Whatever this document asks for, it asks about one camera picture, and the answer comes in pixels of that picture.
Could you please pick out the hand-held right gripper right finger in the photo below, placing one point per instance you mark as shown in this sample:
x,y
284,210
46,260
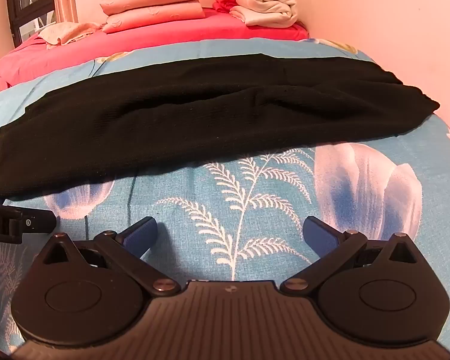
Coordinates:
x,y
317,234

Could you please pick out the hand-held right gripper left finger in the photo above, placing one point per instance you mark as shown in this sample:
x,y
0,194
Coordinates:
x,y
142,236

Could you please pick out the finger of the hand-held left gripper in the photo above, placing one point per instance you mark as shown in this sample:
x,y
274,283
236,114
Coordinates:
x,y
39,221

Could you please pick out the black pants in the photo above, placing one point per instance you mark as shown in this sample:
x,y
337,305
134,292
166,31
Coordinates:
x,y
210,116

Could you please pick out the blue floral blanket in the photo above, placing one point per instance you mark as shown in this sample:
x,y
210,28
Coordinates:
x,y
255,202

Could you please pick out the cream lace cloth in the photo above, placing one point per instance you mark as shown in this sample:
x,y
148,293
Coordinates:
x,y
69,32

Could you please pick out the pink bed sheet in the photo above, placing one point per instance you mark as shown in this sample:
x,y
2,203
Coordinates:
x,y
180,32

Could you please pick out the dark framed window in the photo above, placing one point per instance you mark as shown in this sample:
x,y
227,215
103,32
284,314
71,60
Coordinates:
x,y
30,0

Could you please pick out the cream folded blanket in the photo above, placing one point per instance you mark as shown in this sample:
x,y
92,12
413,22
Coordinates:
x,y
270,7

